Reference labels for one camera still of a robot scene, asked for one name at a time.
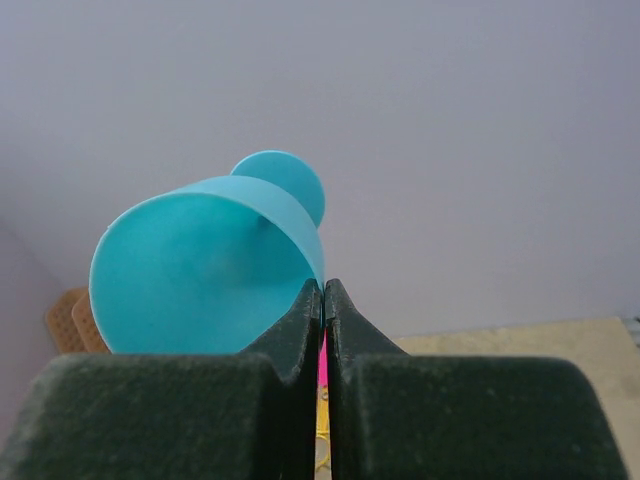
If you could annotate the gold wire wine glass rack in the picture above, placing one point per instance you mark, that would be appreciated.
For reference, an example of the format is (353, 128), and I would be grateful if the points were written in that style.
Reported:
(322, 431)

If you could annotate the peach plastic desk organizer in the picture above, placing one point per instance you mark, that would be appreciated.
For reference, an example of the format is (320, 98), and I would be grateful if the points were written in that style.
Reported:
(72, 326)

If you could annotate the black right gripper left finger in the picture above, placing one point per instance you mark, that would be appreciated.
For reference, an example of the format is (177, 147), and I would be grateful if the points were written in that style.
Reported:
(277, 395)

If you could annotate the pink plastic wine glass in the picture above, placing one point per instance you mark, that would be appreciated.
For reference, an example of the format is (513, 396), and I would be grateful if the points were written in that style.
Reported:
(322, 377)

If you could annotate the blue plastic wine glass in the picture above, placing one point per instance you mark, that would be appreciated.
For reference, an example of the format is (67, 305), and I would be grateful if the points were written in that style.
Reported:
(209, 267)

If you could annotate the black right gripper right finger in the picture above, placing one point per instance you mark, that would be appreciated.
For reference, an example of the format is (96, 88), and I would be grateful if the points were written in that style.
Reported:
(349, 335)

